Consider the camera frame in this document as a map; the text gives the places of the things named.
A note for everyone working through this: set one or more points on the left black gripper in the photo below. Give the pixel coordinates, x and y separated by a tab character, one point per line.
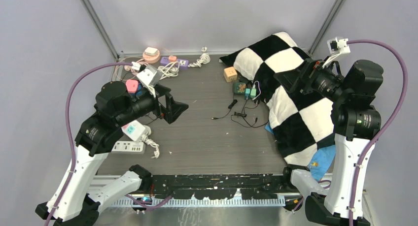
173	108

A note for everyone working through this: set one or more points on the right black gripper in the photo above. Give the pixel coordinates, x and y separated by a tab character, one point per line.
309	72

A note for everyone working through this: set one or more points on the pink plug adapter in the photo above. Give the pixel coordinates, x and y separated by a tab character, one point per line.
132	86

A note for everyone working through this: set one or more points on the blue cube socket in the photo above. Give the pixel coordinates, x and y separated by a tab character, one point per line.
140	90

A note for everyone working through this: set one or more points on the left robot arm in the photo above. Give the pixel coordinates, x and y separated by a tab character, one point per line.
73	204

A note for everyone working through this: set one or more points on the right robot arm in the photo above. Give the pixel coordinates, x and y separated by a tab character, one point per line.
355	122

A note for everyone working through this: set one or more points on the dark green cube socket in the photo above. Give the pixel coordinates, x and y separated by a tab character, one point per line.
239	88

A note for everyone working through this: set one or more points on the orange small plug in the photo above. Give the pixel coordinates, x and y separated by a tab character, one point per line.
172	58

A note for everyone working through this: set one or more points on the pink round socket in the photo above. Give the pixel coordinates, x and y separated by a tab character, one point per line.
151	59

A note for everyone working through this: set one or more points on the orange cube socket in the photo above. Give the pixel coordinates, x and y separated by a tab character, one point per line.
230	74

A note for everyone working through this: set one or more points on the small teal adapters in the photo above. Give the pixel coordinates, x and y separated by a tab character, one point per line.
250	93

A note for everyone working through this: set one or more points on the purple power strip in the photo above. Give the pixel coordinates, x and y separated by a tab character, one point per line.
183	63

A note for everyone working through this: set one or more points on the checkered black white pillow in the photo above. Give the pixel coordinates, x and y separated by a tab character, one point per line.
301	123

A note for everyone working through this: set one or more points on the white colourful power strip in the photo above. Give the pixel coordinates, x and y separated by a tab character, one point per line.
134	130

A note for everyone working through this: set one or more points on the white charger block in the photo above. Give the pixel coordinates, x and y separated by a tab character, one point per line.
151	51

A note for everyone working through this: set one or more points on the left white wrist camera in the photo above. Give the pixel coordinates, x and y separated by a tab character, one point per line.
150	76

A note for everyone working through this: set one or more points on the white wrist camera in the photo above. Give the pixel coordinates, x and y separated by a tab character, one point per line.
338	45
150	76

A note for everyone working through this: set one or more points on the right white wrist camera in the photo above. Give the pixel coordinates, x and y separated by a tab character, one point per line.
338	45

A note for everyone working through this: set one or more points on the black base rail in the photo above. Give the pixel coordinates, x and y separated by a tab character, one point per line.
219	186

